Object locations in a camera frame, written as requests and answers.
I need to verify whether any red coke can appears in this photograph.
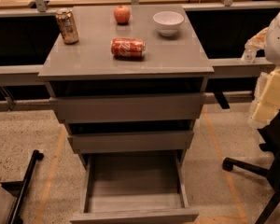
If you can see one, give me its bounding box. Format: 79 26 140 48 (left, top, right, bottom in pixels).
111 37 146 59

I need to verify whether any black office chair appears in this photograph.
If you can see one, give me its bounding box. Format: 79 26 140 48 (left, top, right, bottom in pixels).
222 111 280 224

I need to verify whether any grey middle drawer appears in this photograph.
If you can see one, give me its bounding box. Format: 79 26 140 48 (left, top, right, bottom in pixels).
68 131 193 153

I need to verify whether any black cart frame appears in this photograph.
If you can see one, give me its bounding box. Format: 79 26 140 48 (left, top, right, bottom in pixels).
0 150 44 224

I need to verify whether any white ceramic bowl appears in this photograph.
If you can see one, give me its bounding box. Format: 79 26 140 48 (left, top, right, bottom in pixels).
153 11 184 36

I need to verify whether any grey open bottom drawer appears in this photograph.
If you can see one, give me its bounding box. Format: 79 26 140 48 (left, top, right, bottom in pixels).
71 150 199 224

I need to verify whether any grey top drawer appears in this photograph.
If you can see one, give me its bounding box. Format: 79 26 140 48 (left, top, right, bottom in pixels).
50 93 205 123

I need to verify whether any red apple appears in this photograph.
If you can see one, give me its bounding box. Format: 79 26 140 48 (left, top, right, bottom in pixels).
113 6 131 24

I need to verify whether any grey metal shelf rail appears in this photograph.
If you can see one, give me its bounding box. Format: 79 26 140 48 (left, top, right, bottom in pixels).
0 8 280 99

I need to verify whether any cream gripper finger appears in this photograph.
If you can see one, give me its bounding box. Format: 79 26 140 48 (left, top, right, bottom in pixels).
248 66 280 127
245 28 268 50

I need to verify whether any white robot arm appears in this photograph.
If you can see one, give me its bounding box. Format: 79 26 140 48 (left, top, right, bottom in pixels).
241 12 280 128

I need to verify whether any grey drawer cabinet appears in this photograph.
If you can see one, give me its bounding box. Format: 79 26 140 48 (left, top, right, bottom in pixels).
38 6 214 160

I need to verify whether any gold brown soda can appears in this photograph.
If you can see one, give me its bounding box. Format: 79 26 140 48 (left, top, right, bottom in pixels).
55 8 79 45

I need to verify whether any clear sanitizer pump bottle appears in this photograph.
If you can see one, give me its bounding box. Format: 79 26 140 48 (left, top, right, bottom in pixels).
241 49 257 63

